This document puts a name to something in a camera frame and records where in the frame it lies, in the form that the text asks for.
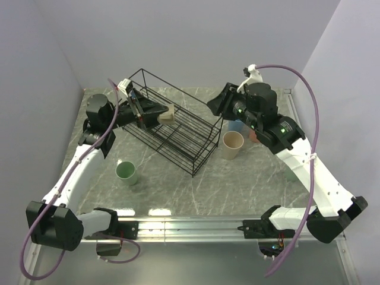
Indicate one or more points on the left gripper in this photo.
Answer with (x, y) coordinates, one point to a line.
(150, 110)

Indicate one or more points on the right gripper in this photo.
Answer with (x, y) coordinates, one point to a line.
(224, 100)

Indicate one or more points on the beige ceramic mug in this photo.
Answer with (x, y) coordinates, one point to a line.
(168, 117)

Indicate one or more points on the beige plastic tumbler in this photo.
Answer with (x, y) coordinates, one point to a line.
(232, 143)

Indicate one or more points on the green tumbler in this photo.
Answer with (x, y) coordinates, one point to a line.
(290, 175)
(127, 173)

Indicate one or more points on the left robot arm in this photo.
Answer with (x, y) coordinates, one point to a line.
(53, 221)

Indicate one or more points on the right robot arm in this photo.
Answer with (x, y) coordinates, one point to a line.
(333, 207)

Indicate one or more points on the blue plastic tumbler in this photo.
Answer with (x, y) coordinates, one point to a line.
(236, 126)

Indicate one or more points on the salmon pink plastic tumbler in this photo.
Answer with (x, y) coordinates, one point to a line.
(253, 137)

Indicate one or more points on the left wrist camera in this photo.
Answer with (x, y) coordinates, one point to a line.
(125, 86)

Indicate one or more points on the black wire dish rack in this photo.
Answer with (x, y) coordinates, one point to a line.
(195, 134)

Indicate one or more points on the aluminium side rail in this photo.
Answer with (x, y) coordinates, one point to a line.
(291, 105)

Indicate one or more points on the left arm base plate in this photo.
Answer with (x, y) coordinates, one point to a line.
(123, 229)

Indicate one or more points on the aluminium mounting rail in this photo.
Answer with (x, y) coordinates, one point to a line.
(192, 229)

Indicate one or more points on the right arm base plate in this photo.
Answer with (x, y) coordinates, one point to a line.
(262, 229)

